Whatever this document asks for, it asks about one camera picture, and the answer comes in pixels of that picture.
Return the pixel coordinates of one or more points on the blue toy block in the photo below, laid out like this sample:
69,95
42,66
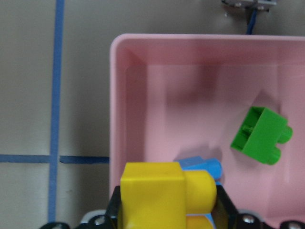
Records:
202,167

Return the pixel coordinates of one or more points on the pink plastic box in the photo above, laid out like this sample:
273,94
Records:
175,96

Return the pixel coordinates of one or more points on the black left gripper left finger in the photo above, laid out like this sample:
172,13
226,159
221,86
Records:
114,210

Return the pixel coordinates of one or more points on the green toy block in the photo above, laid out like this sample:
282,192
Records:
260,132

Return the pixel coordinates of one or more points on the yellow toy block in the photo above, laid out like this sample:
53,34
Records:
163,196

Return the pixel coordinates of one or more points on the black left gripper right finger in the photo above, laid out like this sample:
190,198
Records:
224,213

